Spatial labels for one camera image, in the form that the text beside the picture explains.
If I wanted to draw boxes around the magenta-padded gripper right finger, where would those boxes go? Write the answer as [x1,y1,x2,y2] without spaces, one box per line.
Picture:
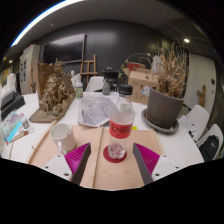
[131,142,183,186]

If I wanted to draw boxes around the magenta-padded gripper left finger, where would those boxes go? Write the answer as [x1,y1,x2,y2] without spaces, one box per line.
[41,142,92,186]

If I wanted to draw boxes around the clear red-labelled drink bottle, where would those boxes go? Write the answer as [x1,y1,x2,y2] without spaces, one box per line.
[107,83,136,160]

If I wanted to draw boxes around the light wooden drawing board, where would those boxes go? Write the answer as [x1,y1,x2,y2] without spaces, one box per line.
[25,119,104,189]
[89,126,166,191]

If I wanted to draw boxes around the white ceramic mug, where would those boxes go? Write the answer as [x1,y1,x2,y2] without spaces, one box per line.
[49,122,77,156]

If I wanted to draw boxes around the grey plant saucer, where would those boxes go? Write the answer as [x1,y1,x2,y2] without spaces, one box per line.
[140,108,180,135]

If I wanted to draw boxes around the grey printed newspaper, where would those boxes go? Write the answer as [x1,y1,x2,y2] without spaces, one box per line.
[77,94,118,128]

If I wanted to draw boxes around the dried plant in grey pot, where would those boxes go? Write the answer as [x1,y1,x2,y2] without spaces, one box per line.
[145,43,189,130]

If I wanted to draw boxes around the white papers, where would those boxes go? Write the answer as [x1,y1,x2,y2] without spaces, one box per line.
[179,114,198,134]

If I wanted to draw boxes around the black backpack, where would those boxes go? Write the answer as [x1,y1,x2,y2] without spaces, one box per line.
[198,134,220,163]

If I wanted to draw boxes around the small ink bottle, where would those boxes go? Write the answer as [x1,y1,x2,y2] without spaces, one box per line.
[20,117,30,130]

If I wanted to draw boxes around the green-labelled spray bottle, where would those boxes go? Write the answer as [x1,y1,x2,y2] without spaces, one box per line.
[74,78,84,100]

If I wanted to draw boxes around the golden relief sculpture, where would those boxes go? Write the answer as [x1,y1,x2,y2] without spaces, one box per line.
[39,59,76,116]

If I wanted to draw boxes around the white plastic chair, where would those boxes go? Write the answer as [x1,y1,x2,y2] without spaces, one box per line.
[181,104,211,141]
[85,75,106,93]
[195,123,224,163]

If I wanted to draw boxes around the brown cardboard box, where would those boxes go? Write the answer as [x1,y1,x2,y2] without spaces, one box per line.
[123,67,160,106]

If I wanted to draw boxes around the colourful book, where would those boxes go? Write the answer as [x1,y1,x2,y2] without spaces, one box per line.
[0,109,29,144]

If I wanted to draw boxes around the dark grey spray bottle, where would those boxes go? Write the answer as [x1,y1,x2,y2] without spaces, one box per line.
[101,78,112,97]

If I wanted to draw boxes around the small white plaster figure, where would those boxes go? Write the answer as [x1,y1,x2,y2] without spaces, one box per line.
[69,69,79,85]

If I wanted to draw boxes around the brown wooden figure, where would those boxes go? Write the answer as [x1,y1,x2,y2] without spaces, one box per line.
[196,84,207,108]

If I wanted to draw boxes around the black boxes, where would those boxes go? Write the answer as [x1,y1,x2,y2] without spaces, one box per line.
[0,90,26,121]

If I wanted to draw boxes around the red box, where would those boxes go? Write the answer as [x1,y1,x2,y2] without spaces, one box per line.
[126,62,147,72]

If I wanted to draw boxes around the tall white plaster statue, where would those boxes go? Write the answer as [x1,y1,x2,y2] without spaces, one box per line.
[150,54,164,74]

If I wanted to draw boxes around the wooden easel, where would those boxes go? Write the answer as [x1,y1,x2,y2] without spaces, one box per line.
[79,53,99,81]

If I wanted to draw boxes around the white cabinet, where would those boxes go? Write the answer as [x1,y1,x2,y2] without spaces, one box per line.
[18,44,41,95]

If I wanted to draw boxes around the long ceiling light strip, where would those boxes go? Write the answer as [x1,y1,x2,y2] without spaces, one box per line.
[10,0,85,48]

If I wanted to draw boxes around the black wall screen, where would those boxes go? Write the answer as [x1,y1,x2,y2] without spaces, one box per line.
[42,33,87,65]

